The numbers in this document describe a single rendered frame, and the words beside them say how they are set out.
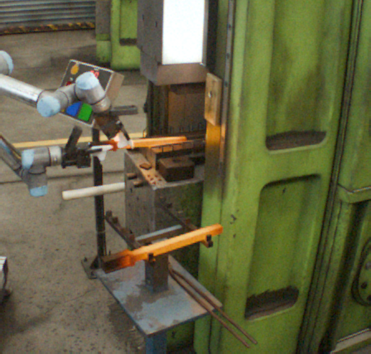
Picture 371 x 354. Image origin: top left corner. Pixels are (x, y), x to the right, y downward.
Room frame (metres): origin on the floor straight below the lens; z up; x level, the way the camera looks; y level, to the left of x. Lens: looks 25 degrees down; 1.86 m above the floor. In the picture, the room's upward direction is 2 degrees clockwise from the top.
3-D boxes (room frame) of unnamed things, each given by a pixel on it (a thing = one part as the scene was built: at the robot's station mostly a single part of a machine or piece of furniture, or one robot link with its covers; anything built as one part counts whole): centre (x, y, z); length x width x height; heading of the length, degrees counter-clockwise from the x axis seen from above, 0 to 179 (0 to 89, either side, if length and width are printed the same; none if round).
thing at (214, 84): (1.81, -0.09, 1.27); 0.09 x 0.02 x 0.17; 24
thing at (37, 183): (1.84, 0.59, 0.90); 0.11 x 0.08 x 0.11; 41
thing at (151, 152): (2.13, -0.03, 0.96); 0.42 x 0.20 x 0.09; 114
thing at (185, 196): (2.08, -0.06, 0.69); 0.56 x 0.38 x 0.45; 114
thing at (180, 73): (2.13, -0.03, 1.32); 0.42 x 0.20 x 0.10; 114
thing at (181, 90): (2.12, -0.08, 1.24); 0.30 x 0.07 x 0.06; 114
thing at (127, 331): (2.03, 0.21, 0.01); 0.58 x 0.39 x 0.01; 24
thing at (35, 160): (1.83, 0.58, 1.00); 0.11 x 0.08 x 0.09; 115
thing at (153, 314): (1.50, 0.09, 0.67); 0.40 x 0.30 x 0.02; 33
